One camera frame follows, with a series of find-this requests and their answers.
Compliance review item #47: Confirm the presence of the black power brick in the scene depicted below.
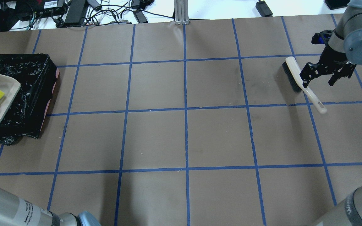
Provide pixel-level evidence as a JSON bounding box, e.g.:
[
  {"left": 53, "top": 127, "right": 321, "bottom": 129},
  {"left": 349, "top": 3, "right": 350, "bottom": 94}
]
[{"left": 255, "top": 0, "right": 273, "bottom": 17}]

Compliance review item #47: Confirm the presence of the beige hand brush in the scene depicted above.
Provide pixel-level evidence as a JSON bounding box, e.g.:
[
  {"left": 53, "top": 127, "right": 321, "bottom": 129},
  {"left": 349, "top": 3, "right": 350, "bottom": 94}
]
[{"left": 282, "top": 56, "right": 327, "bottom": 114}]

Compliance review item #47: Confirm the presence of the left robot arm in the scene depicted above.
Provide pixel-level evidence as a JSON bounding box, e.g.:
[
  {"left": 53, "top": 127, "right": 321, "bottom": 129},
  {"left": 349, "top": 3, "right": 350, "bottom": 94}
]
[{"left": 0, "top": 188, "right": 101, "bottom": 226}]

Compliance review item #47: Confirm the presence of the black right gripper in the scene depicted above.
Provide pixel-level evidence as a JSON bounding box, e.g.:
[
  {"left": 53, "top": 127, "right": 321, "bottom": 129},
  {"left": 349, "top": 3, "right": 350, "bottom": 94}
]
[{"left": 300, "top": 30, "right": 357, "bottom": 89}]

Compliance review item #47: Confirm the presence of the aluminium frame post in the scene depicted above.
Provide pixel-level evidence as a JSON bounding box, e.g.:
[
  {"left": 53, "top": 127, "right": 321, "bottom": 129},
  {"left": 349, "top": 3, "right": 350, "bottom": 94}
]
[{"left": 174, "top": 0, "right": 190, "bottom": 25}]

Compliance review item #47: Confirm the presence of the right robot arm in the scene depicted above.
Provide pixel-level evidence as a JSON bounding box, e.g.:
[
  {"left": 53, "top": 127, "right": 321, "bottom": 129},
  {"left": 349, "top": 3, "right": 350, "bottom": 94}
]
[{"left": 284, "top": 0, "right": 362, "bottom": 226}]

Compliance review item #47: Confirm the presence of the bin with black bag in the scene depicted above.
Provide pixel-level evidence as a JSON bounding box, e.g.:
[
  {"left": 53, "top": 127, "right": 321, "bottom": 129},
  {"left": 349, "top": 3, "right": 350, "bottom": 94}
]
[{"left": 0, "top": 53, "right": 59, "bottom": 146}]

